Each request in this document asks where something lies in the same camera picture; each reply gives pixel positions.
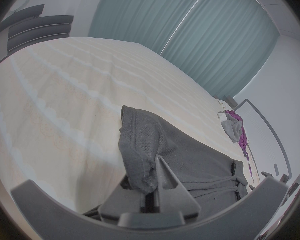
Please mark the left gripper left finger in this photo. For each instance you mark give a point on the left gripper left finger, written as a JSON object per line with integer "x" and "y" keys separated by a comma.
{"x": 120, "y": 201}

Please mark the grey bedside table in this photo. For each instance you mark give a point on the grey bedside table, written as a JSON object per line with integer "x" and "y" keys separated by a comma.
{"x": 230, "y": 100}

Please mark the black T-shirt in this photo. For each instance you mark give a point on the black T-shirt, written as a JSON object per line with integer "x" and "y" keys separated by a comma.
{"x": 190, "y": 164}

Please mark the white garment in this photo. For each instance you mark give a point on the white garment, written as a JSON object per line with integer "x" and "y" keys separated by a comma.
{"x": 221, "y": 116}

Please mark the bed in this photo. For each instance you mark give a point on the bed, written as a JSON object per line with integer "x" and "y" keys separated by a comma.
{"x": 65, "y": 96}

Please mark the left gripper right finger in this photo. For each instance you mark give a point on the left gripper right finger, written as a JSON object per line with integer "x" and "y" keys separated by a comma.
{"x": 170, "y": 196}

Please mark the blue-green curtain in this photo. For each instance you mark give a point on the blue-green curtain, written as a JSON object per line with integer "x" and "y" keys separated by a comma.
{"x": 140, "y": 16}
{"x": 227, "y": 46}

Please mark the purple satin garment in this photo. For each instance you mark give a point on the purple satin garment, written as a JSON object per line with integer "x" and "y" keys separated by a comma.
{"x": 242, "y": 136}

